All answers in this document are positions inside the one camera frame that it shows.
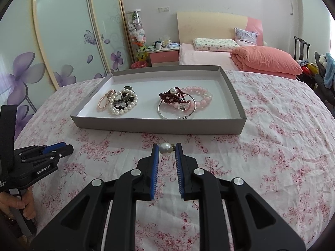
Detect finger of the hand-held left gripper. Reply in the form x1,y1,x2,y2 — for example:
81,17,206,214
22,146,74,166
16,142,66,156

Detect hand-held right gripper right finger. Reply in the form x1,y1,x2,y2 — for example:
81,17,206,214
175,143,305,251

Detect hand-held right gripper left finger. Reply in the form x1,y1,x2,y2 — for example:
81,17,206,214
29,144,160,251

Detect thin silver bangle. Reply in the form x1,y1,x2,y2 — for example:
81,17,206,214
158,93,197,120

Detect white pearl bracelet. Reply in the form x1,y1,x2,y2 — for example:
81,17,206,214
108,89,139,116

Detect pink pearl bracelet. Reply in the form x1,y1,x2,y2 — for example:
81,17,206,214
98,89,116,111

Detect black bead bracelet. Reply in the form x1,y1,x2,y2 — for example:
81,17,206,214
115,94,138,110

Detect dark red bead bracelet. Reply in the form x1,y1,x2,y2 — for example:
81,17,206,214
159,87,187,105

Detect grey cardboard tray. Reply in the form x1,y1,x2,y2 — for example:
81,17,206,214
70,65,247,134

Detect person's left hand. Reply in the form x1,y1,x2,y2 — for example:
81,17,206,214
0,188,37,220

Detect pink floral bedsheet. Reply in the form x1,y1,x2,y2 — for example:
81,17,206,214
13,69,335,251

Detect pink and beige nightstand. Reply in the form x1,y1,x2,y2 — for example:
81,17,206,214
148,48,180,67

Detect floral sliding wardrobe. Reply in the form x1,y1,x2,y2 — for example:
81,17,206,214
0,0,131,142

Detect pink bed mattress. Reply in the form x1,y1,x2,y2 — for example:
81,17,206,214
178,43,297,80

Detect floral print pillow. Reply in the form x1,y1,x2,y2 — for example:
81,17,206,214
193,38,237,52

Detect clear plush toy tube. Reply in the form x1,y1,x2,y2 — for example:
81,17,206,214
126,10,148,63

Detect salmon pink duvet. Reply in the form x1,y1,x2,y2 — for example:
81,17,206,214
230,45,303,75

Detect beige and pink headboard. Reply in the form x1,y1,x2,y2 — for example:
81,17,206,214
177,11,264,45

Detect small lilac cushion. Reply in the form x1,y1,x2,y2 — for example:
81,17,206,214
234,28,258,45

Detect red and yellow toys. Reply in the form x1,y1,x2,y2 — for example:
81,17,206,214
301,63,318,76

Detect dark swivel chair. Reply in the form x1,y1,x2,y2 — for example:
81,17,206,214
314,52,335,102

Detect black wooden chair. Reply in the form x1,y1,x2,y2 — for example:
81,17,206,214
294,36,311,60

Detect blue plush garment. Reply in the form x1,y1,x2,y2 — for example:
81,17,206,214
323,53,335,89

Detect pink bead bracelet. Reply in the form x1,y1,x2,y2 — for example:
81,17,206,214
180,86,212,110

